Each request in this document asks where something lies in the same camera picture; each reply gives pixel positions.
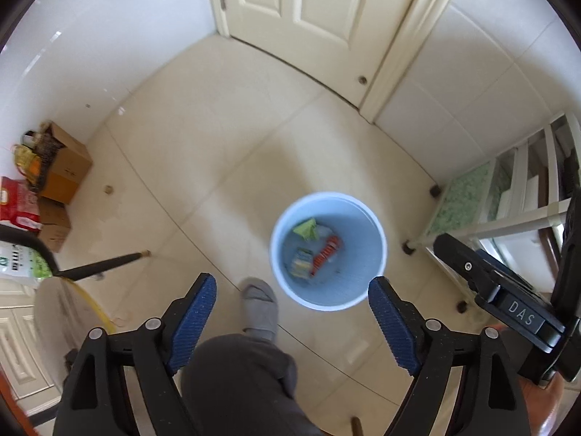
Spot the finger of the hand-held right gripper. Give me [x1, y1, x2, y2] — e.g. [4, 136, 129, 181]
[433, 233, 502, 300]
[474, 250, 536, 294]

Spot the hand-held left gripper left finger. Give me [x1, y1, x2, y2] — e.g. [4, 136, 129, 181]
[53, 272, 218, 436]

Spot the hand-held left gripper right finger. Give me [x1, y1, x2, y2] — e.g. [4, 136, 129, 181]
[367, 276, 532, 436]

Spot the light blue trash bin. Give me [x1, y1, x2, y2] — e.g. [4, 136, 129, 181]
[271, 192, 389, 312]

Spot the white rack with green panel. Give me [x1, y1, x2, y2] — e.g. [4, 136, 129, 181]
[402, 111, 581, 314]

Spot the grey slipper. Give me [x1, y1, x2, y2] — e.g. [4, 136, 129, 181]
[239, 277, 279, 343]

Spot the person's leg in grey pants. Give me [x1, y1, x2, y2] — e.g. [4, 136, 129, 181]
[180, 334, 325, 436]

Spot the red snack wrapper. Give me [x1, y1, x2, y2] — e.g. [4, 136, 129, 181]
[312, 235, 341, 278]

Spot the yellow and blue wrapper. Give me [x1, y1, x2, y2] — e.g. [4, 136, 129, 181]
[290, 248, 315, 279]

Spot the round orange table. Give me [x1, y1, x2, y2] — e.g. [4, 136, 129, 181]
[0, 225, 151, 436]

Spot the green crumpled wrapper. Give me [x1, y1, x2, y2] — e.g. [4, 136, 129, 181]
[293, 219, 318, 241]

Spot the small cardboard box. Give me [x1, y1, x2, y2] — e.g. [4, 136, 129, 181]
[38, 197, 72, 253]

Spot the cream base cabinet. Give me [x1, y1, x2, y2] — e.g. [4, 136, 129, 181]
[0, 282, 69, 414]

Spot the white plastic bag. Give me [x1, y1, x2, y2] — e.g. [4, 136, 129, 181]
[0, 241, 53, 288]

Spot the open cardboard box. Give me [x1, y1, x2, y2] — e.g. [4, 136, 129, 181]
[38, 121, 94, 205]

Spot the red rice bag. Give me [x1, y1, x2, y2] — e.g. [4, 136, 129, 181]
[0, 176, 44, 232]

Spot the dark patterned bag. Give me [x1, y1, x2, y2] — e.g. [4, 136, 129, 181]
[34, 122, 62, 191]

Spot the yellow cooking oil bottle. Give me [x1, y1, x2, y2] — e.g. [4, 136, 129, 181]
[13, 143, 44, 187]

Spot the white panel door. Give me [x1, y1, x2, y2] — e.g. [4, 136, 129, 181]
[227, 0, 430, 109]

